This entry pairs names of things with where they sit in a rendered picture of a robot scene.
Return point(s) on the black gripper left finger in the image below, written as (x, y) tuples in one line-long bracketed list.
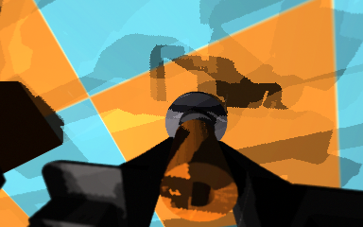
[(133, 187)]

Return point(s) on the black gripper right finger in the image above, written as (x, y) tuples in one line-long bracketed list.
[(267, 200)]

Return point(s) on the orange knob with d-shaped hole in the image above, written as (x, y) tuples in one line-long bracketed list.
[(197, 183)]

